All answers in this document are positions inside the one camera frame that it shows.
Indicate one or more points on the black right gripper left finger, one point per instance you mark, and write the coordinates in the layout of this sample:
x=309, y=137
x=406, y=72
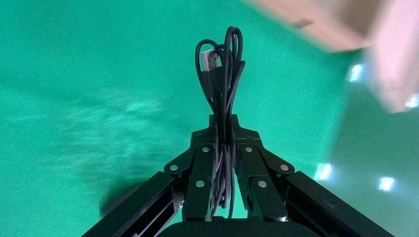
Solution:
x=203, y=183

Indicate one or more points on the green table cloth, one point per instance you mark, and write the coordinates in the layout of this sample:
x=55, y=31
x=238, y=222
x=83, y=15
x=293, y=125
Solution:
x=98, y=98

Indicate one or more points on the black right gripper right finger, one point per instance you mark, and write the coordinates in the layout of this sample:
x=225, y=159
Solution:
x=262, y=196

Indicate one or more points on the brown cardboard box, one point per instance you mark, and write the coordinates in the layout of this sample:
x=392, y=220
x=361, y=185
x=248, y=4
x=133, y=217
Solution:
x=376, y=32

